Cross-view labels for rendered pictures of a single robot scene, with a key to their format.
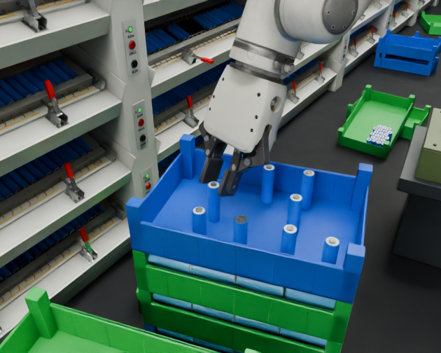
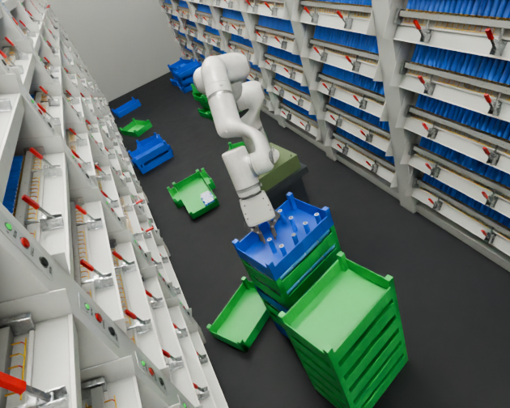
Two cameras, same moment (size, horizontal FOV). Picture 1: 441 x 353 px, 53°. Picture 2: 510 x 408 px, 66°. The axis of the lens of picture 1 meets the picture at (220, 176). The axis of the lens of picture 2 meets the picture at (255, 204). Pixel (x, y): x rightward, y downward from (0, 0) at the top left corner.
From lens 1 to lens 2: 0.92 m
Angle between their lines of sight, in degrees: 37
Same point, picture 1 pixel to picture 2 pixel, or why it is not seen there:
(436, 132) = not seen: hidden behind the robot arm
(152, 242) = (280, 269)
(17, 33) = (133, 277)
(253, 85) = (259, 197)
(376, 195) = (240, 219)
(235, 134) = (265, 216)
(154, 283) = (286, 286)
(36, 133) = (163, 315)
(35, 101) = not seen: hidden behind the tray
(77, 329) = (295, 314)
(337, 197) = (287, 211)
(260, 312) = (317, 255)
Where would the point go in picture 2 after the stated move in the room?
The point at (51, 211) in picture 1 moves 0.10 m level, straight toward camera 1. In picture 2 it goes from (187, 348) to (212, 345)
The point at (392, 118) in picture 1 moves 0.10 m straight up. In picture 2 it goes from (198, 186) to (192, 175)
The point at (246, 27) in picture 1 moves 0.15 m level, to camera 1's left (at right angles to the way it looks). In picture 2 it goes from (244, 184) to (220, 215)
